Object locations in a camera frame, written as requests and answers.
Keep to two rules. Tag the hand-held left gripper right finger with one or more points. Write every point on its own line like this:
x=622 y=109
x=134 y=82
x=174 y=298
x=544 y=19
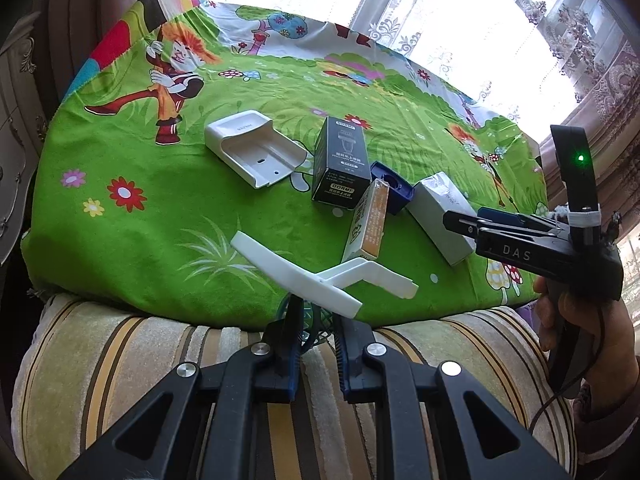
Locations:
x=347 y=355

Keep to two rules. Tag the plain mauve curtain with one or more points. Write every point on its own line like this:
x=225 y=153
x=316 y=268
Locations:
x=75 y=25

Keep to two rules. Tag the patterned mauve curtain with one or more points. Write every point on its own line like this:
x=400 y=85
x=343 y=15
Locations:
x=590 y=50

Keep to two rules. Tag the grey white cardboard box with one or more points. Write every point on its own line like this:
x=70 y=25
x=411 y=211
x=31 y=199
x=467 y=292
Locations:
x=440 y=210

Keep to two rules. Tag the striped beige sofa cushion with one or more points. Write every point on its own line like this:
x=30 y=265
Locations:
x=150 y=375

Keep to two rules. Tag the orange and white slim box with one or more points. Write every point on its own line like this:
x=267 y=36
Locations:
x=367 y=222

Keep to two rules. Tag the white plastic forked bracket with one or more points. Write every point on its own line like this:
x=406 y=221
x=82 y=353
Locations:
x=310 y=275

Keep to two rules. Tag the person's right forearm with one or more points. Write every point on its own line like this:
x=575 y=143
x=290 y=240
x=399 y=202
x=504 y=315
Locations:
x=610 y=430

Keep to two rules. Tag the person's right hand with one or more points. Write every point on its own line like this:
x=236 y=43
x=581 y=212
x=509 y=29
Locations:
x=605 y=340

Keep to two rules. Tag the blue plastic box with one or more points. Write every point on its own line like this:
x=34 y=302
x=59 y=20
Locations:
x=395 y=187

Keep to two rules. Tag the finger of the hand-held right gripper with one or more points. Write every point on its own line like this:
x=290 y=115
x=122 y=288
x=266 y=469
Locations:
x=510 y=216
x=480 y=222

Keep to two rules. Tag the green cartoon printed cloth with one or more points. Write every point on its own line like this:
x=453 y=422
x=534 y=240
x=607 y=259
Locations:
x=200 y=185

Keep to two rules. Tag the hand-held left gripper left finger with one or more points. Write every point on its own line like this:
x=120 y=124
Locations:
x=286 y=355

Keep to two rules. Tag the black product box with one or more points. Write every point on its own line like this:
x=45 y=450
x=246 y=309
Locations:
x=340 y=160

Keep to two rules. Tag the white carved cabinet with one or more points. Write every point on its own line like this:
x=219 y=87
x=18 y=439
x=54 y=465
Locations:
x=15 y=135

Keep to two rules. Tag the white plastic holder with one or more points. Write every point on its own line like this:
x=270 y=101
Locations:
x=250 y=152

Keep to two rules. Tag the white lace curtain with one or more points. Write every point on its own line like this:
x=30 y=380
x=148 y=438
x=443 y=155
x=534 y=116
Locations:
x=450 y=10

